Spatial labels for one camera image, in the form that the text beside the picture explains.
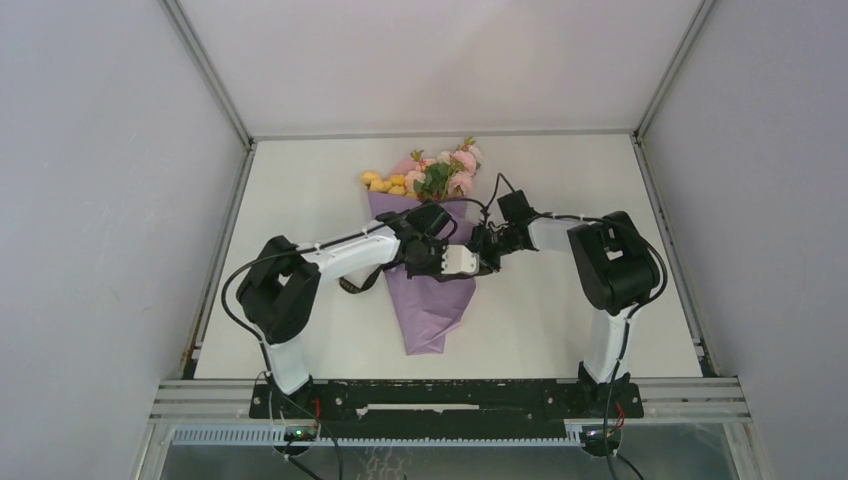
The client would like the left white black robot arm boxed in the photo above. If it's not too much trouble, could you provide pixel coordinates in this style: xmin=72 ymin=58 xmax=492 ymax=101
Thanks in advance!
xmin=225 ymin=203 xmax=479 ymax=417

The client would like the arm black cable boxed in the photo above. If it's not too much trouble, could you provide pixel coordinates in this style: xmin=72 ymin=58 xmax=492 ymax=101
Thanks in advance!
xmin=219 ymin=197 xmax=492 ymax=480
xmin=480 ymin=172 xmax=669 ymax=480

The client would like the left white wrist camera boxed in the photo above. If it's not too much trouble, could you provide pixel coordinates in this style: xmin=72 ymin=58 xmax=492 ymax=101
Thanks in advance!
xmin=441 ymin=244 xmax=479 ymax=275

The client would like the black ribbon strap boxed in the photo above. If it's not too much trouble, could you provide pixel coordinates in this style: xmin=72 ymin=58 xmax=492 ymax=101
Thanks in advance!
xmin=337 ymin=261 xmax=495 ymax=296

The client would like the white slotted cable duct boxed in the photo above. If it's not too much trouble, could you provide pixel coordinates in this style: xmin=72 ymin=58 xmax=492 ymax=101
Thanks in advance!
xmin=171 ymin=423 xmax=602 ymax=447

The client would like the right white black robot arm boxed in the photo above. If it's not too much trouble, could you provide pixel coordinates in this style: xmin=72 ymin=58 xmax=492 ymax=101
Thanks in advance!
xmin=465 ymin=190 xmax=668 ymax=416

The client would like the purple pink wrapping paper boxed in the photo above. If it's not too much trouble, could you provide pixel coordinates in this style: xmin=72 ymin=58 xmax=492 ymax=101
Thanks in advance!
xmin=367 ymin=192 xmax=476 ymax=355

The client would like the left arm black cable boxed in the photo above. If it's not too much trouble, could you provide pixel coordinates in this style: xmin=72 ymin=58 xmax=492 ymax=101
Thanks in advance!
xmin=219 ymin=197 xmax=492 ymax=480

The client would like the aluminium frame rail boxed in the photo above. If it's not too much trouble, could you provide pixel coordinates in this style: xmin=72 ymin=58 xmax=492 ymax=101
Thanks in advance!
xmin=150 ymin=378 xmax=753 ymax=424

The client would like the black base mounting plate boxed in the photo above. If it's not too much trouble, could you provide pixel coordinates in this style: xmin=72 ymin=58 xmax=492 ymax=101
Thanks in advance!
xmin=248 ymin=379 xmax=645 ymax=441

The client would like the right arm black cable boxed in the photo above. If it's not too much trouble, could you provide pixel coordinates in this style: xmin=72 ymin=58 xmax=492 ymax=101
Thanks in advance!
xmin=480 ymin=172 xmax=669 ymax=480

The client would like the fake flower bouquet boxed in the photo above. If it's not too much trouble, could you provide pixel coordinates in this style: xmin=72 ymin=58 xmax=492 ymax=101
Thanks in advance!
xmin=359 ymin=136 xmax=483 ymax=201

